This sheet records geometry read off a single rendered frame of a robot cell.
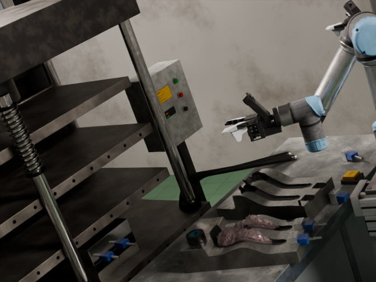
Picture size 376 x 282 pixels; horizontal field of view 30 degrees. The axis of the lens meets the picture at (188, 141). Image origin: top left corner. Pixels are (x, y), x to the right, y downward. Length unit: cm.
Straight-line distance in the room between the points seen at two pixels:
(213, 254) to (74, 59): 386
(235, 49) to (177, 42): 53
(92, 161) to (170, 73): 74
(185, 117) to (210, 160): 241
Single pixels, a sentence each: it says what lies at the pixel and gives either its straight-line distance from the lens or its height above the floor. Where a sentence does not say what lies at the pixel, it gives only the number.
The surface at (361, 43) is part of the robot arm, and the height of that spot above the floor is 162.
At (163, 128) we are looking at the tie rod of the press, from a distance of 344.
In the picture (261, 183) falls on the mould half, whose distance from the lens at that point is 327.
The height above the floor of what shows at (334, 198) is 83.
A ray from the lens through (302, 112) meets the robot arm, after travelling 242.
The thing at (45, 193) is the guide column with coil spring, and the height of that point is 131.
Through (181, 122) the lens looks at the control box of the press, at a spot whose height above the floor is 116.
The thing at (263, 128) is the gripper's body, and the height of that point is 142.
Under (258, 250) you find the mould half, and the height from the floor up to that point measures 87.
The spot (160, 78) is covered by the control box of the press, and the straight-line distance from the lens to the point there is 362.
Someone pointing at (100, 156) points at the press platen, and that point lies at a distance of 324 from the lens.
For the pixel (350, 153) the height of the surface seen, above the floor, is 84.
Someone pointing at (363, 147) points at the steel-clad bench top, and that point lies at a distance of 365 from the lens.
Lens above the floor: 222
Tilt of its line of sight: 18 degrees down
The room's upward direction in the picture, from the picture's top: 20 degrees counter-clockwise
